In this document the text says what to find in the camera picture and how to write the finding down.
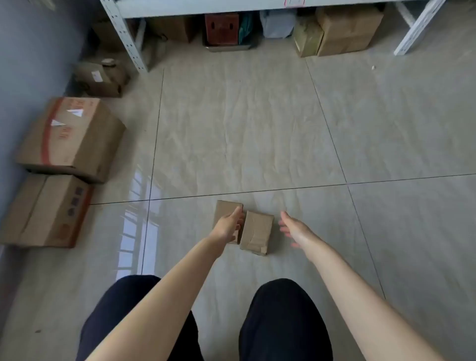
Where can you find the person's left hand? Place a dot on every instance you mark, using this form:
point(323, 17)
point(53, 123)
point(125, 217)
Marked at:
point(225, 227)

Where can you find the person's right hand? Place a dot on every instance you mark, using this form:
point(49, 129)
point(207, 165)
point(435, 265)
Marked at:
point(301, 234)

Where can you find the person's left thumb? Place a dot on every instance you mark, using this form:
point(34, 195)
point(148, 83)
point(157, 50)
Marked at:
point(238, 212)

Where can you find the person's right fingers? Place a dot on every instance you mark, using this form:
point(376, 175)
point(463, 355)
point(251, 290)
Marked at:
point(287, 223)

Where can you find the small plain cardboard box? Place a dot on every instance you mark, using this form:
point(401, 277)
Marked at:
point(222, 210)

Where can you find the person's left forearm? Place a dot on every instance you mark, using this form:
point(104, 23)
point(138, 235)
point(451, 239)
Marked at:
point(163, 297)

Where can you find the person's right forearm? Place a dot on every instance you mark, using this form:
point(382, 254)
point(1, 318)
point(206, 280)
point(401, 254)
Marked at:
point(364, 305)

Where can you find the small taped cardboard box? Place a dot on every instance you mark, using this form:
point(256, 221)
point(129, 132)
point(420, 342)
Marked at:
point(256, 232)

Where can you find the person's right leg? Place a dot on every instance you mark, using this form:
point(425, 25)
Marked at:
point(286, 323)

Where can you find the person's leg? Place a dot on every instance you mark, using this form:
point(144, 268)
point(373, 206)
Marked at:
point(286, 323)
point(111, 320)

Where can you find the person's left leg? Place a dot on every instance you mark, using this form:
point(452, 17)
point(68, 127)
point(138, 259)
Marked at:
point(111, 320)

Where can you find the large red-taped cardboard box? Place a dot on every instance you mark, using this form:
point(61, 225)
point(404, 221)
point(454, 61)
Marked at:
point(74, 137)

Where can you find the red-brown crate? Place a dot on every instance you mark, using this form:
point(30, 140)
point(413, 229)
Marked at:
point(222, 29)

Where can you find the teal bag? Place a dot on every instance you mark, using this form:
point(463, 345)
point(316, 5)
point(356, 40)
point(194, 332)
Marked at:
point(246, 28)

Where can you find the olive green cardboard box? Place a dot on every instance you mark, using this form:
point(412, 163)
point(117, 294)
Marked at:
point(308, 39)

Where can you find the cardboard box with white label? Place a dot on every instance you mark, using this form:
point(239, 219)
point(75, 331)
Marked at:
point(100, 80)

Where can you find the large red-printed cardboard box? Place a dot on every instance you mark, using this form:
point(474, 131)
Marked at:
point(44, 210)

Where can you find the white plastic bag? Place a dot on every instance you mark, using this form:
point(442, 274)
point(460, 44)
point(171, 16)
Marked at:
point(277, 23)

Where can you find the brown cardboard box under shelf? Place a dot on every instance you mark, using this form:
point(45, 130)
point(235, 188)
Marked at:
point(173, 29)

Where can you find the small roll on box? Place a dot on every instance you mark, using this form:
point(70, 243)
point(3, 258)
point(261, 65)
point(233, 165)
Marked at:
point(108, 62)

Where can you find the big tan cardboard box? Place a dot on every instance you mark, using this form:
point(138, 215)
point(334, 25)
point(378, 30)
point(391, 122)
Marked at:
point(349, 31)

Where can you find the white metal shelf rack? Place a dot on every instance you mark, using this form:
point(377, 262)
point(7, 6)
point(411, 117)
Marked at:
point(128, 41)

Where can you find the cardboard box behind shelf leg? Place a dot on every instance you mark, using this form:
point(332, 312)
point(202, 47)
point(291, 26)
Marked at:
point(108, 35)

